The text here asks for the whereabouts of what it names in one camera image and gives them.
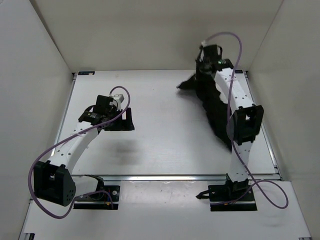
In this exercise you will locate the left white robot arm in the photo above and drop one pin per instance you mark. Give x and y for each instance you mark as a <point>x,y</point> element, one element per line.
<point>52,179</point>

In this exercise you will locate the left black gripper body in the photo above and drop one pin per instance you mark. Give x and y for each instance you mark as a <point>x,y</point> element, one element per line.
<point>111,111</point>

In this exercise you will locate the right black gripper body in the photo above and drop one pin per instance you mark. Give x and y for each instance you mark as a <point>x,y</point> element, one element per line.
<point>200,64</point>

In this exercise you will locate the black pleated skirt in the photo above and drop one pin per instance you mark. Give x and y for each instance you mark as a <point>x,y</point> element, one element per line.
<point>215,109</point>

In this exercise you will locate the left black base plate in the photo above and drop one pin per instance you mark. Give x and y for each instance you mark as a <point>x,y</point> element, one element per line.
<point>100,201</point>

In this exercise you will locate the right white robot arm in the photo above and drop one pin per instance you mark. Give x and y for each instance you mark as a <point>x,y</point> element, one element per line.
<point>234,116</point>

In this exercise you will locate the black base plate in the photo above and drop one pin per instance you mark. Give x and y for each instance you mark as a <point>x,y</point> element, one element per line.
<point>221,199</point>
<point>100,201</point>

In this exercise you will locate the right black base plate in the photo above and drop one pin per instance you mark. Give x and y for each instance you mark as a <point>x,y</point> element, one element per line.
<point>221,199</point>

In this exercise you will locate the left blue corner label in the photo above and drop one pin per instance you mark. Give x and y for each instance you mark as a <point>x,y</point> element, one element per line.
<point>86,73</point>

